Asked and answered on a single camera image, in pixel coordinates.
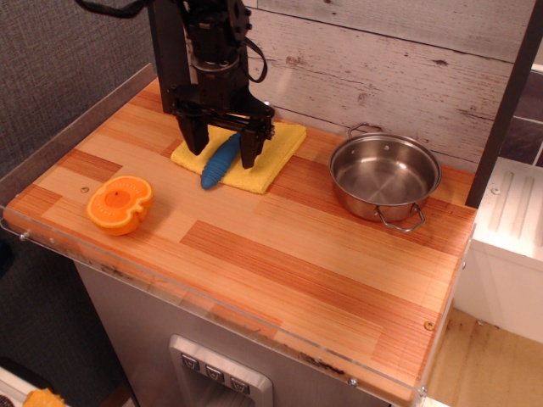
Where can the orange half toy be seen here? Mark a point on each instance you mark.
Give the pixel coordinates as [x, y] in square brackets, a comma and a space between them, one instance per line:
[120, 205]

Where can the stainless steel pot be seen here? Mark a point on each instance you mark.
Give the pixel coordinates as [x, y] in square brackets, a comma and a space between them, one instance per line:
[383, 177]

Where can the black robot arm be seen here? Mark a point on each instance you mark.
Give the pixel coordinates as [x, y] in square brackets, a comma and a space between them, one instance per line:
[217, 31]

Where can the grey toy fridge cabinet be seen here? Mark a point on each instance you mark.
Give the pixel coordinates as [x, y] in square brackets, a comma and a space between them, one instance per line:
[140, 324]

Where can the white toy sink counter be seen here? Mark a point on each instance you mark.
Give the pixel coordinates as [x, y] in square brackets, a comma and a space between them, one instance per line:
[501, 279]

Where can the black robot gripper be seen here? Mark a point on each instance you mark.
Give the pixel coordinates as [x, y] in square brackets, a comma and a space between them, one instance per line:
[222, 90]

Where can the clear acrylic table guard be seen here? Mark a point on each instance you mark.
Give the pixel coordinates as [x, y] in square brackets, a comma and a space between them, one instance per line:
[364, 303]

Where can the yellow folded cloth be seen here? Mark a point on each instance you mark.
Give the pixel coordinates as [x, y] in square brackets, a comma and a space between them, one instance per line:
[275, 154]

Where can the yellow object bottom left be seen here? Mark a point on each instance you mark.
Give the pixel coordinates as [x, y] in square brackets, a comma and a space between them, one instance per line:
[43, 398]

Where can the dark vertical post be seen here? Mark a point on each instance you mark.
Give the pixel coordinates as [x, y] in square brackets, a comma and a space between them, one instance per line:
[513, 92]

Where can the blue handled metal spoon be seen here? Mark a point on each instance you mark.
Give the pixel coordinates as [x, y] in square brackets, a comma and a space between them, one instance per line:
[222, 159]

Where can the silver dispenser button panel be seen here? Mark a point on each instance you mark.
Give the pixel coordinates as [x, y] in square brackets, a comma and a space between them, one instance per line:
[207, 378]

